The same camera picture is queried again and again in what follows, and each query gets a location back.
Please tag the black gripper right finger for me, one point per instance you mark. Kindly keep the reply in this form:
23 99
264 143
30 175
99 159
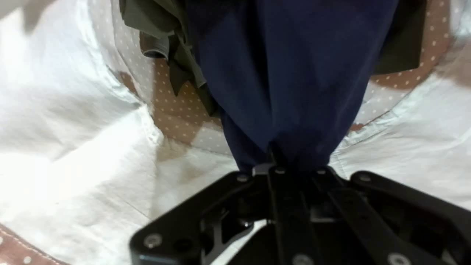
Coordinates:
383 221

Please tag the pink dotted carrier bag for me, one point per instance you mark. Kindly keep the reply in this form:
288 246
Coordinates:
74 147

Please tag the olive green cloth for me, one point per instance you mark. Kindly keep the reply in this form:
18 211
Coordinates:
157 24

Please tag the navy blue cloth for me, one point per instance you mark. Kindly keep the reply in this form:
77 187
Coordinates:
295 74

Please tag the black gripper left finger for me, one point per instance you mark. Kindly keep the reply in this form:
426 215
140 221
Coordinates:
171 236

